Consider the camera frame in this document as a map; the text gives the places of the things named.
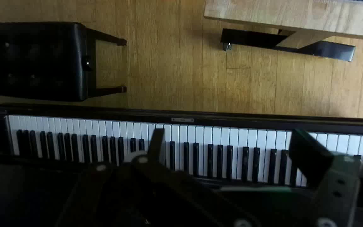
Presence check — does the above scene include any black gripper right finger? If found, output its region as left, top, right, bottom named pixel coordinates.
left=288, top=128, right=360, bottom=227

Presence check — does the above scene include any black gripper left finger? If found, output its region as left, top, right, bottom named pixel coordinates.
left=56, top=127, right=216, bottom=227

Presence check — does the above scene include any black digital piano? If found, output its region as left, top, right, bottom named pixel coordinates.
left=0, top=104, right=363, bottom=187

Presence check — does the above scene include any black padded piano bench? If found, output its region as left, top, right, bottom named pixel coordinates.
left=0, top=21, right=126, bottom=102

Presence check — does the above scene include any black table foot bar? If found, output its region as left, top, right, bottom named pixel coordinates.
left=220, top=29, right=355, bottom=61

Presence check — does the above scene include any light wooden table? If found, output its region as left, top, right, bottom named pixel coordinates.
left=204, top=0, right=363, bottom=47

